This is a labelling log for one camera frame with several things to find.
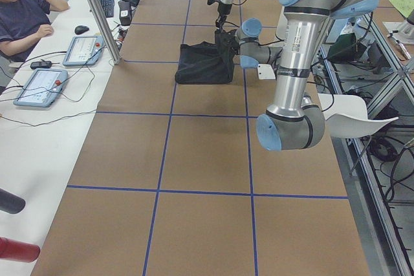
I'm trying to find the black device with label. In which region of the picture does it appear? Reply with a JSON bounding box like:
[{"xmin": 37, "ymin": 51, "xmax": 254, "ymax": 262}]
[{"xmin": 118, "ymin": 1, "xmax": 132, "ymax": 26}]

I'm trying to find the aluminium frame post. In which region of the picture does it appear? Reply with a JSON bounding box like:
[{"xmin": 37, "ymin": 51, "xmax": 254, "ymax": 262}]
[{"xmin": 87, "ymin": 0, "xmax": 121, "ymax": 65}]

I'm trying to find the far teach pendant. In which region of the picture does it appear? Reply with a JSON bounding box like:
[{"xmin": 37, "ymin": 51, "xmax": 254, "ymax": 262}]
[{"xmin": 62, "ymin": 36, "xmax": 104, "ymax": 67}]

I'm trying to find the teach pendant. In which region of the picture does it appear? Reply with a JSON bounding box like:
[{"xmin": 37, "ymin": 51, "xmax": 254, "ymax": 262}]
[
  {"xmin": 62, "ymin": 36, "xmax": 104, "ymax": 67},
  {"xmin": 13, "ymin": 69, "xmax": 69, "ymax": 108}
]

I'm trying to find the red cylinder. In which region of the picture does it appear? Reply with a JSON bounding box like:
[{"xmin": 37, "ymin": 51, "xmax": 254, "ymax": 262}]
[{"xmin": 1, "ymin": 237, "xmax": 40, "ymax": 262}]

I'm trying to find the black keyboard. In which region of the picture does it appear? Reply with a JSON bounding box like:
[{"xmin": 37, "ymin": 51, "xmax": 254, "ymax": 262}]
[{"xmin": 99, "ymin": 0, "xmax": 114, "ymax": 17}]

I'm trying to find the black graphic t-shirt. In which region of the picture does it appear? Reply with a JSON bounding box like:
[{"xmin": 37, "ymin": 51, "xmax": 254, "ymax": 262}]
[{"xmin": 175, "ymin": 29, "xmax": 239, "ymax": 85}]

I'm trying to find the white chair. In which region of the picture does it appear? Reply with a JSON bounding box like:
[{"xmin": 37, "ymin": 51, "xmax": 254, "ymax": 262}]
[{"xmin": 318, "ymin": 93, "xmax": 398, "ymax": 138}]

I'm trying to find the near teach pendant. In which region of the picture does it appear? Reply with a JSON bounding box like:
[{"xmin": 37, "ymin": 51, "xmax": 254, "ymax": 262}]
[{"xmin": 13, "ymin": 69, "xmax": 69, "ymax": 108}]

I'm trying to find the black computer mouse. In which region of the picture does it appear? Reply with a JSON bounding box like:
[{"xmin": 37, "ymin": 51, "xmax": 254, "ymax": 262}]
[{"xmin": 74, "ymin": 25, "xmax": 89, "ymax": 35}]

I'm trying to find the black handheld remote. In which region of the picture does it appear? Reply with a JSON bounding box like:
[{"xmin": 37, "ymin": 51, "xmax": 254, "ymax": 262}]
[{"xmin": 30, "ymin": 61, "xmax": 52, "ymax": 70}]

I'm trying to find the dark grey cylinder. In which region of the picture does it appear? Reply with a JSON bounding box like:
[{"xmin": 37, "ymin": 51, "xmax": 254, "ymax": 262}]
[{"xmin": 0, "ymin": 189, "xmax": 26, "ymax": 214}]

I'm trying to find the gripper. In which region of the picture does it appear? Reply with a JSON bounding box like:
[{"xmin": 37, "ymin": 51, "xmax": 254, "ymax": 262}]
[{"xmin": 215, "ymin": 2, "xmax": 232, "ymax": 32}]

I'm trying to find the seated person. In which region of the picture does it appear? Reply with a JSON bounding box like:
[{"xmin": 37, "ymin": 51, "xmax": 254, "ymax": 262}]
[{"xmin": 1, "ymin": 0, "xmax": 69, "ymax": 62}]

